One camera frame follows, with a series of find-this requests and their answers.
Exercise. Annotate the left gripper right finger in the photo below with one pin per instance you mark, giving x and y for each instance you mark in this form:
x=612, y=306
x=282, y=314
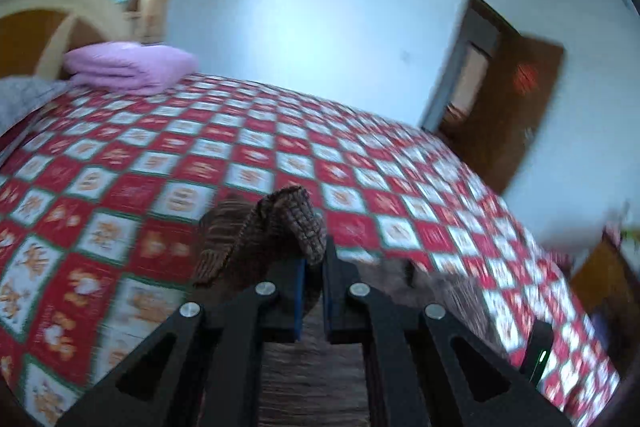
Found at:
x=423, y=366

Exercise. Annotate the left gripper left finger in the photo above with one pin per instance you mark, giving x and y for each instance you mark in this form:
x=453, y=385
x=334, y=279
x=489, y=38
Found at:
x=202, y=366

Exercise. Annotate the brown knitted sweater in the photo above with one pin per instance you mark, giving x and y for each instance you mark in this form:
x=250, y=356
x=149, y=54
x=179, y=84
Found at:
x=311, y=382

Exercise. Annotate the wooden cabinet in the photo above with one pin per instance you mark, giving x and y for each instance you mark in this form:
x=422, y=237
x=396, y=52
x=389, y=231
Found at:
x=609, y=293

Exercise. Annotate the red checkered bear bedspread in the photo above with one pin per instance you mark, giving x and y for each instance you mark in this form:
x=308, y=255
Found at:
x=99, y=203

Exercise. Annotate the brown wooden door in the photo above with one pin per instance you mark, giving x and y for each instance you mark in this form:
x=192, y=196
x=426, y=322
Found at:
x=494, y=135

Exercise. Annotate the red paper door decoration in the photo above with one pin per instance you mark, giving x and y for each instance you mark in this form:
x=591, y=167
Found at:
x=525, y=79

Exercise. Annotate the folded pink blanket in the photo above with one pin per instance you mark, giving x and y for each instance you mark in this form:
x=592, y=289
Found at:
x=129, y=67

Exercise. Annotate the grey patterned pillow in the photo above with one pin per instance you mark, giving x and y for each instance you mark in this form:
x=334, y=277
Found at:
x=22, y=95

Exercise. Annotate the cream and brown headboard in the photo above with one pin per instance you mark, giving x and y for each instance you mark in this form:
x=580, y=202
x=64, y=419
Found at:
x=36, y=34

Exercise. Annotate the dark door frame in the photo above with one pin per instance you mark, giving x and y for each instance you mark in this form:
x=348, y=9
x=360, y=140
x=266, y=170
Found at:
x=480, y=27

